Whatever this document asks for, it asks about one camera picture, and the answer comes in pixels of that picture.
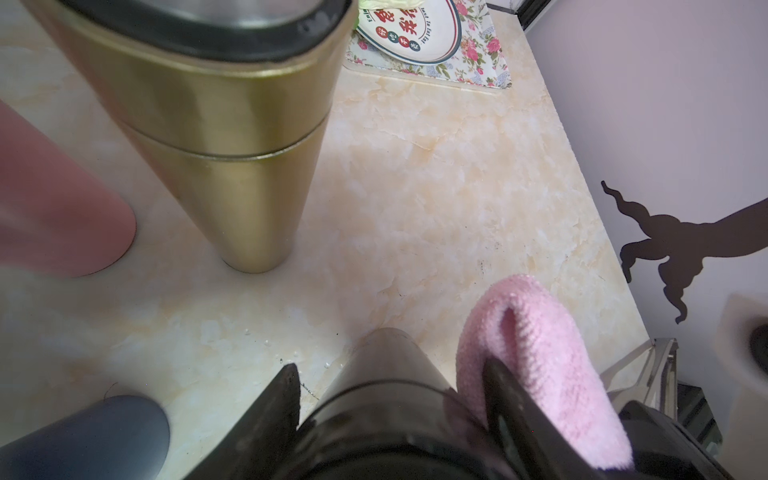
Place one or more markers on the white round plate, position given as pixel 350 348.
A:
pixel 429 34

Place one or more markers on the floral rectangular tray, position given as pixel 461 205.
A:
pixel 478 64

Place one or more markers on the blue thermos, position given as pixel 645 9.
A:
pixel 120 437

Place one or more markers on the gold thermos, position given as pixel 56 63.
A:
pixel 226 101

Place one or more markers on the pink thermos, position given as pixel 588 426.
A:
pixel 56 217

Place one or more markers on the pink towel cloth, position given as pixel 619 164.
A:
pixel 520 323

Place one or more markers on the black thermos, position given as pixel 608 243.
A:
pixel 391 414

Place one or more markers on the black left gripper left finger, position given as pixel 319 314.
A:
pixel 257 444

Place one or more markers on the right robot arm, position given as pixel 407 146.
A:
pixel 662 447

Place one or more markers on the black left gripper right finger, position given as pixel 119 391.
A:
pixel 536 448

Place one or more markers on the toy napa cabbage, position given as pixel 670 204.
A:
pixel 389 4

